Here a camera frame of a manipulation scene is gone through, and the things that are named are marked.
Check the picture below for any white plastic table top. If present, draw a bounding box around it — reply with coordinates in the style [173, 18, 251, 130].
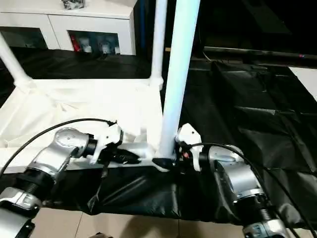
[0, 76, 178, 174]

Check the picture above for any black plastic mat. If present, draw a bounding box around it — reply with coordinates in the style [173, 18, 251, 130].
[0, 47, 317, 226]

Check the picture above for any white glass-door cabinet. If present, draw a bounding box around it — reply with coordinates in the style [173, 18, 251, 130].
[0, 0, 137, 56]

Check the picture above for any white flat board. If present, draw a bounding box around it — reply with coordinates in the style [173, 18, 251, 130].
[289, 66, 317, 99]

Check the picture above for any grey object on cabinet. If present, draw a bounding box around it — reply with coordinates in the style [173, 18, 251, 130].
[61, 0, 86, 10]

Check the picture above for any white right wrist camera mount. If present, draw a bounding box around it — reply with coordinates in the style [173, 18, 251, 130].
[175, 123, 204, 172]

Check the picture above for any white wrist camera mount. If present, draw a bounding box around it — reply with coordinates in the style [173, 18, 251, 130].
[175, 123, 204, 172]
[89, 120, 124, 165]

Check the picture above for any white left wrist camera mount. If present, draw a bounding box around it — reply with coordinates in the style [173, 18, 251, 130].
[89, 120, 124, 165]

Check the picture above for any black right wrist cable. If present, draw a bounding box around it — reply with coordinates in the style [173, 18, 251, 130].
[180, 142, 315, 238]

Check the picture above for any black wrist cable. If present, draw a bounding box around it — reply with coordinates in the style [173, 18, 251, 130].
[180, 142, 315, 238]
[0, 118, 117, 174]

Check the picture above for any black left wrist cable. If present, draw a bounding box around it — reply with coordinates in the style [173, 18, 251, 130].
[0, 118, 117, 174]

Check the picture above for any blue vertical post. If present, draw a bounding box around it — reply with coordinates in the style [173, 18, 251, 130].
[137, 0, 147, 55]

